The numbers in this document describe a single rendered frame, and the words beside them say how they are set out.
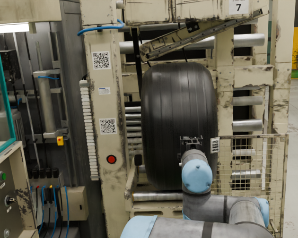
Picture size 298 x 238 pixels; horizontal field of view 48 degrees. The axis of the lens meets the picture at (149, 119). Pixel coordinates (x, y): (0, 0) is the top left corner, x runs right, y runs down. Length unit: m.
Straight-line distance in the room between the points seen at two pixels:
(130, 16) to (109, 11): 0.27
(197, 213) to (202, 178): 0.10
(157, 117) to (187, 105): 0.12
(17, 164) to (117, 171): 0.46
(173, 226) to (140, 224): 0.05
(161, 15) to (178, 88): 0.46
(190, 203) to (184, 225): 0.37
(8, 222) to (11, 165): 0.20
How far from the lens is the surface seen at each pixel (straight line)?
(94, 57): 1.42
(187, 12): 1.65
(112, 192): 1.61
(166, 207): 1.51
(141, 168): 1.77
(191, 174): 0.84
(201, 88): 1.31
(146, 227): 0.52
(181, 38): 1.79
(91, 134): 1.52
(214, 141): 1.29
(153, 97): 1.29
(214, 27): 1.79
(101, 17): 1.41
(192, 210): 0.90
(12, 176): 1.34
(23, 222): 1.44
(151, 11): 1.65
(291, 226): 3.02
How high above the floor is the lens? 1.66
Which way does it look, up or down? 17 degrees down
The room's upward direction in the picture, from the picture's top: 4 degrees counter-clockwise
